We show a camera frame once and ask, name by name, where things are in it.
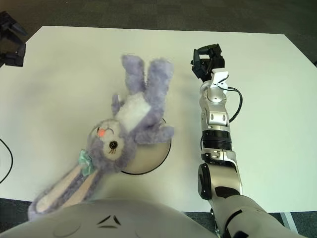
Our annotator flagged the black metal bracket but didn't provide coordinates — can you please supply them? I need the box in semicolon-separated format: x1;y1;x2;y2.
210;208;221;238

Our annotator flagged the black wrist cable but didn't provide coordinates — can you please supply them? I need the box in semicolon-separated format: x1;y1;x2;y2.
0;138;13;184
224;86;243;123

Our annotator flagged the grey robot torso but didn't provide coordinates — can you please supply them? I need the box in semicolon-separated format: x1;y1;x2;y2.
0;198;218;238

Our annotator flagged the purple plush bunny doll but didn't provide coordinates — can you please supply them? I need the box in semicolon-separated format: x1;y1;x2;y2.
27;54;175;221

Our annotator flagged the white plate with black rim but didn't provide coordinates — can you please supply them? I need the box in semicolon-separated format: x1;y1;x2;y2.
121;118;172;176

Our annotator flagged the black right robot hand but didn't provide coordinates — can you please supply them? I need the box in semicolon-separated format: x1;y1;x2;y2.
190;43;226;82

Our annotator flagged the grey table leg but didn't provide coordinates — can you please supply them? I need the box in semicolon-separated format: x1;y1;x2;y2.
282;212;298;234

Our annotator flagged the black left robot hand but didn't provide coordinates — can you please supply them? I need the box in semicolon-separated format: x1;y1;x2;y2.
0;11;27;67

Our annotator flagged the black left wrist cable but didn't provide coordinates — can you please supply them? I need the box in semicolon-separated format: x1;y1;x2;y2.
0;138;13;184

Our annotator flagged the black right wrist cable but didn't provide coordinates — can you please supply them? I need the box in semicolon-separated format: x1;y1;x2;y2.
224;86;243;123

